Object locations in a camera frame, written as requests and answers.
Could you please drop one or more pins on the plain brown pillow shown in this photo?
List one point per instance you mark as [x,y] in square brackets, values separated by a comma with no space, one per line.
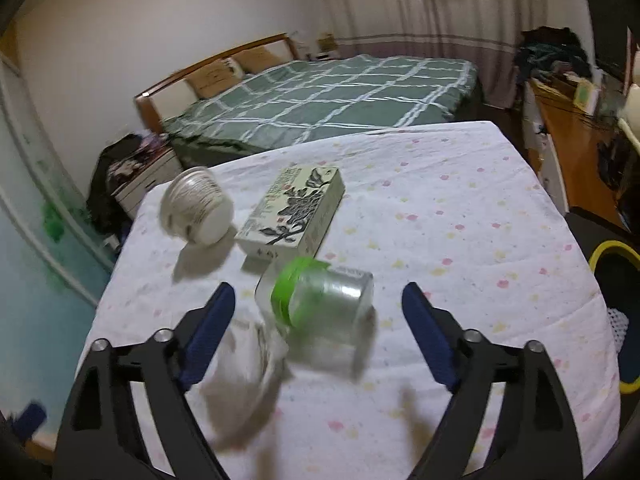
[257,59]

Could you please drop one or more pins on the small striped paper cup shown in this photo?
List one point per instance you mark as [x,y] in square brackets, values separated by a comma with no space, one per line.
[200,210]

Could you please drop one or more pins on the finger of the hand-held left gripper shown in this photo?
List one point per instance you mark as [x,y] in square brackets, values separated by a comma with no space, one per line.
[31,417]

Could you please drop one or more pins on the wooden desk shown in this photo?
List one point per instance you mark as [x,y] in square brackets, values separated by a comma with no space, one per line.
[575,145]

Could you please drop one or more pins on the bed with green plaid quilt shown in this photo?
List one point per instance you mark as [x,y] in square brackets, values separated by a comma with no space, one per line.
[325,90]

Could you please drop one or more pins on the yellow tissue box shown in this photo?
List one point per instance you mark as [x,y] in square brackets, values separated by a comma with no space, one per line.
[326,43]

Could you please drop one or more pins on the wooden headboard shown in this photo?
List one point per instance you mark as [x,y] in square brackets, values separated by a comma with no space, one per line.
[150,105]

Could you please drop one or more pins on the dark clothes pile beside nightstand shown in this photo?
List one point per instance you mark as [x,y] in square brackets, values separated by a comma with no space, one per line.
[107,195]

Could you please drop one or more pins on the pale green box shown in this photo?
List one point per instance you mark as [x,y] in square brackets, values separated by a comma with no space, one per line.
[586,97]

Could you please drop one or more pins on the flower print carton box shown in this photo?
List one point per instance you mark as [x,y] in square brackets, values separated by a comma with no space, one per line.
[295,205]

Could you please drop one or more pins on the white nightstand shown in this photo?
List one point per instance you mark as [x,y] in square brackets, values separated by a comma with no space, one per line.
[150,180]

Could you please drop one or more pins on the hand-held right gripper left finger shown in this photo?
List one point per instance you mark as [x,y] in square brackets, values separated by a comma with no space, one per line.
[210,330]

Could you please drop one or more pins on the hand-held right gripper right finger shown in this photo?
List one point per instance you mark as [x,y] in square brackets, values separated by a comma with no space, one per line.
[430,335]

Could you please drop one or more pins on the pale blue wardrobe door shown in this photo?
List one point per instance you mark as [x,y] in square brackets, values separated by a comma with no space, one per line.
[30,260]

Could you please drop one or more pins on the pale pink curtain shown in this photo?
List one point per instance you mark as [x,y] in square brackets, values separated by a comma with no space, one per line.
[450,5]

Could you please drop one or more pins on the black bin with yellow rim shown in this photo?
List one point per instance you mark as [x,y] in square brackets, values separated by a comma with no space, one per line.
[607,246]

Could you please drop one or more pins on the black monitor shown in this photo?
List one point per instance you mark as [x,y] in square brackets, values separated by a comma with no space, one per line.
[607,25]

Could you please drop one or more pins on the clear jar with green band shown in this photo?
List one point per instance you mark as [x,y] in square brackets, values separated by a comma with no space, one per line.
[325,300]

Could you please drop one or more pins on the dark clothes pile on desk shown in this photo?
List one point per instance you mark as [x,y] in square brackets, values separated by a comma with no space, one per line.
[550,52]

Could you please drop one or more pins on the brown pillow with face print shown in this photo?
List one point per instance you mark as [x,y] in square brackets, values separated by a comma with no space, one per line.
[215,77]

